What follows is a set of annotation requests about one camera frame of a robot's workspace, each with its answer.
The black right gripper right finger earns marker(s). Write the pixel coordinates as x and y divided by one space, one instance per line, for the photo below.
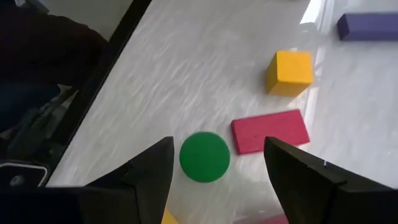
304 193

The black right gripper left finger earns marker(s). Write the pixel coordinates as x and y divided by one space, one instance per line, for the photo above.
140 196

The green cylinder block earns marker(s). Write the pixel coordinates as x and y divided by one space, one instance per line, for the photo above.
203 157

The yellow cube block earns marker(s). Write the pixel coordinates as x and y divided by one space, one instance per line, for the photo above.
290 71

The purple long block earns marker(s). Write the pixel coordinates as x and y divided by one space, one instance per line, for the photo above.
370 26

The red flat block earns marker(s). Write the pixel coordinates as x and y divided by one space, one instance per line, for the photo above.
270 132

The black box white trim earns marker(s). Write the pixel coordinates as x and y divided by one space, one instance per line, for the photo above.
18 177

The person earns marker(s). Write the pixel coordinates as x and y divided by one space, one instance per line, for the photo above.
37 46

